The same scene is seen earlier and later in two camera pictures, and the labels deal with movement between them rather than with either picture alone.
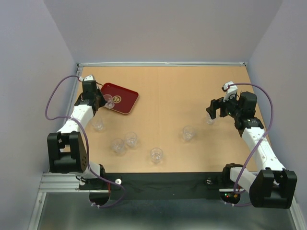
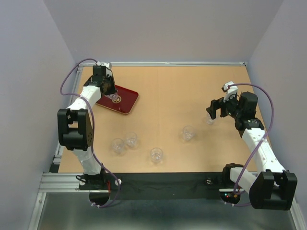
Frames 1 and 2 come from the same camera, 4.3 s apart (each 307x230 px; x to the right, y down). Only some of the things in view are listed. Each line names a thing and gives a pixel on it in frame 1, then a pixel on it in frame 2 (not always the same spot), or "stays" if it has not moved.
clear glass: (209, 120) stays
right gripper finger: (223, 111) stays
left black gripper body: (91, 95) → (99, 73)
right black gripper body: (233, 110) stays
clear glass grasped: (110, 103) → (115, 97)
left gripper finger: (100, 101) → (110, 86)
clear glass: (117, 145) stays
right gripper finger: (212, 109) stays
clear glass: (131, 139) stays
